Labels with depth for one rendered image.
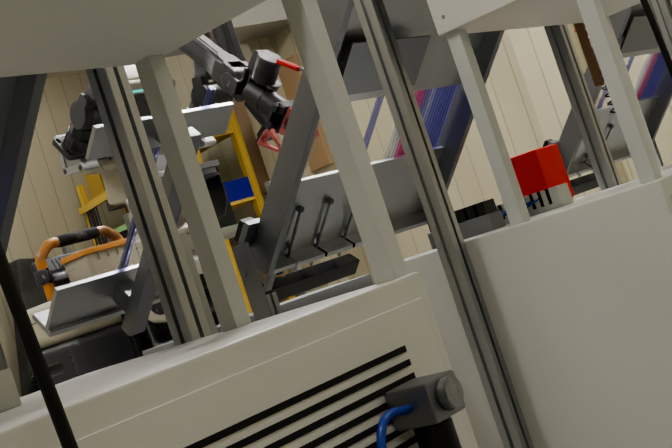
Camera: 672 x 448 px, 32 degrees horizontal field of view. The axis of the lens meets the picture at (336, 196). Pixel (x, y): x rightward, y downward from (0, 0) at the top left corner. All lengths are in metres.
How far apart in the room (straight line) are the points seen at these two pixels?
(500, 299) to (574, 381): 0.20
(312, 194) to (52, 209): 8.69
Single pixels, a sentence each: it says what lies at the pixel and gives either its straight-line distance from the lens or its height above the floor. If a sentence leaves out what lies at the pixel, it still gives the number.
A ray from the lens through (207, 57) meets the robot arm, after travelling 2.75.
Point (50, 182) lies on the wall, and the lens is 11.31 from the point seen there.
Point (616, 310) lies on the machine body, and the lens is 2.15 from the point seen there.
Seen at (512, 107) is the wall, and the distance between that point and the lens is 7.43.
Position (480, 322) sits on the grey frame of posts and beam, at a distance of 2.24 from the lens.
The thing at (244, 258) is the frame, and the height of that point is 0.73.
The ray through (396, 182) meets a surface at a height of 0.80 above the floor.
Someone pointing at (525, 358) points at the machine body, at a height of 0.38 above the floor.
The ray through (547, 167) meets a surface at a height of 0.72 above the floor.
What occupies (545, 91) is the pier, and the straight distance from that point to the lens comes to 6.96.
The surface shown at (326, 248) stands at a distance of 2.75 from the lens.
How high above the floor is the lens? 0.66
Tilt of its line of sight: 3 degrees up
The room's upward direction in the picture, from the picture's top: 18 degrees counter-clockwise
